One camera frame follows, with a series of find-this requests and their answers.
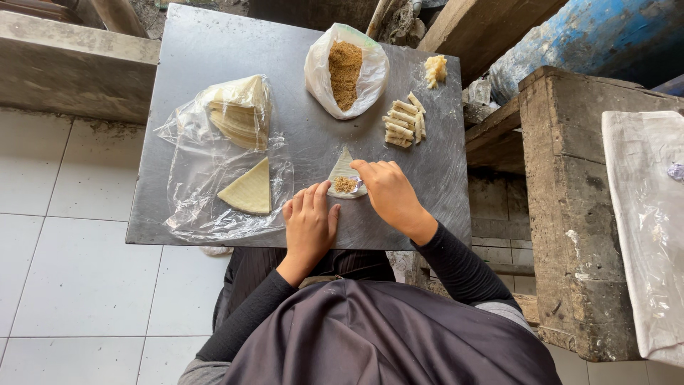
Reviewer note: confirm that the person's left hand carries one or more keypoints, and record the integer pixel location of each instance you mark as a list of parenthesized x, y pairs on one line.
[(310, 224)]

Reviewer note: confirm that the person's right hand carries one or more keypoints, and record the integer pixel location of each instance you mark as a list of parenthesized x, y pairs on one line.
[(393, 195)]

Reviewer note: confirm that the small silver spoon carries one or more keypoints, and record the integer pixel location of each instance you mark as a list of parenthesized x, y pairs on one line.
[(358, 185)]

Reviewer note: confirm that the small brown filling portion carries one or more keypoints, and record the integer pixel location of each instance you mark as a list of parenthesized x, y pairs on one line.
[(344, 185)]

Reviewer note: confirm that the thin triangular pastry wrapper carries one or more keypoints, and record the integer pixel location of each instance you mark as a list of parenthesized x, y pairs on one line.
[(343, 163)]

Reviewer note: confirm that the pile of rolled pastries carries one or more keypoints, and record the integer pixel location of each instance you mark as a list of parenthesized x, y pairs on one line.
[(402, 125)]

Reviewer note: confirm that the triangular wrapper stack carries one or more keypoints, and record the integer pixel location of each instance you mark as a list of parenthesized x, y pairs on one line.
[(248, 190)]

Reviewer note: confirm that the person's black striped trousers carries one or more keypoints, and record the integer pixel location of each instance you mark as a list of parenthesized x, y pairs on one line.
[(256, 272)]

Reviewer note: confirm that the clear plastic sheet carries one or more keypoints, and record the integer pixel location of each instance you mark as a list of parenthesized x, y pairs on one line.
[(197, 176)]

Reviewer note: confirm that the heap of brown filling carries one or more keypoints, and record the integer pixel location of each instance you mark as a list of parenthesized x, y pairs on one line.
[(344, 75)]

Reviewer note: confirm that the fanned stack of pastry wrappers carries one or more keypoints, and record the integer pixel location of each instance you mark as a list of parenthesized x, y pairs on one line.
[(240, 115)]

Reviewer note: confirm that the yellow paste lump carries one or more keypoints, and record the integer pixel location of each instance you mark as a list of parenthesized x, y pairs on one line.
[(435, 70)]

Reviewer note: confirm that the crumpled clear plastic scrap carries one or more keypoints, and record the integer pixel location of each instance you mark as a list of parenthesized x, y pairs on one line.
[(479, 92)]

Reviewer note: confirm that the person's dark grey apron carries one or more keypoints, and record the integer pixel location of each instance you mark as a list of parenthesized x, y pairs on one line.
[(390, 337)]

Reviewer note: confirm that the white plastic filling bag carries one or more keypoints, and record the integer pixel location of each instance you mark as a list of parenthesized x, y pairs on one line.
[(320, 75)]

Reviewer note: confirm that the weathered wooden bench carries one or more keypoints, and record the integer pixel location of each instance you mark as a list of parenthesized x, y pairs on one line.
[(566, 214)]

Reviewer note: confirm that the wooden beam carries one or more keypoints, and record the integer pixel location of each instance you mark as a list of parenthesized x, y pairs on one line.
[(475, 32)]

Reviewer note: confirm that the blue barrel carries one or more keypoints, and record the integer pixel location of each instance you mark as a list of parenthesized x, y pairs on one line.
[(582, 43)]

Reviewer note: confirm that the white plastic sack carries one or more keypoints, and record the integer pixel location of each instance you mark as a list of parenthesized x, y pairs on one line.
[(649, 230)]

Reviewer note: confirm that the concrete ledge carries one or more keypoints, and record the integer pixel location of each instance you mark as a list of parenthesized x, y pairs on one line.
[(69, 75)]

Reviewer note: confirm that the crumpled purple foil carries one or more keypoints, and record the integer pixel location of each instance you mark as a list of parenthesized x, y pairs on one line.
[(676, 171)]

